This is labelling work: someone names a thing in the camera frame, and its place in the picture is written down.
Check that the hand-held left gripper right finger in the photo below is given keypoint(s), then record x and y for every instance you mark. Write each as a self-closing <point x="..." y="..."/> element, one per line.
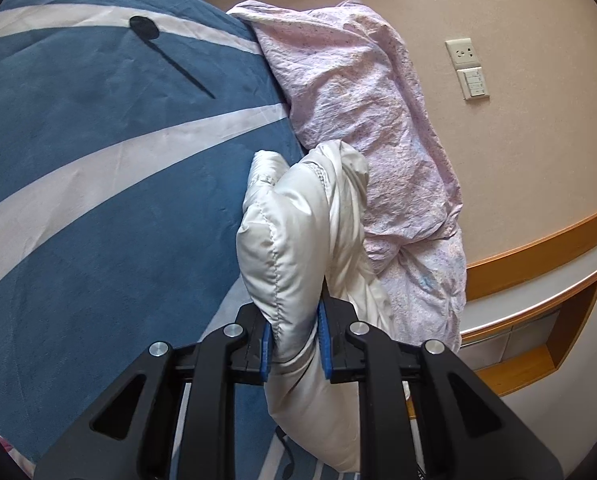
<point x="325" y="342"/>

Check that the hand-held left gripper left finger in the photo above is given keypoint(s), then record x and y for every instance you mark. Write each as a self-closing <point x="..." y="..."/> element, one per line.
<point x="265" y="350"/>

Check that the white puffer jacket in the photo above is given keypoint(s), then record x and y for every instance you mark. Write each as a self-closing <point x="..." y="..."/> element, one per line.
<point x="288" y="240"/>

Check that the wooden bedside niche shelf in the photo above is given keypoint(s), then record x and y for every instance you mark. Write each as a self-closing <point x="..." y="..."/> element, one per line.
<point x="528" y="375"/>

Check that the pink floral duvet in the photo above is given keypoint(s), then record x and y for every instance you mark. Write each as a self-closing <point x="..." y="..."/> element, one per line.
<point x="358" y="110"/>

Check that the blue white striped bed sheet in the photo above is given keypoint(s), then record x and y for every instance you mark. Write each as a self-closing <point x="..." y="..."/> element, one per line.
<point x="78" y="160"/>

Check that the wooden wall panel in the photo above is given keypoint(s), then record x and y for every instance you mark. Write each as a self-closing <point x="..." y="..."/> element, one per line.
<point x="553" y="245"/>

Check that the white light switch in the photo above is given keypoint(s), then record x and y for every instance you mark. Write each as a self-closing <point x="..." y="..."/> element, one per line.
<point x="473" y="84"/>

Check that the white wall socket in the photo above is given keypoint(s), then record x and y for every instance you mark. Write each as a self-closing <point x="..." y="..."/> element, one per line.
<point x="462" y="53"/>

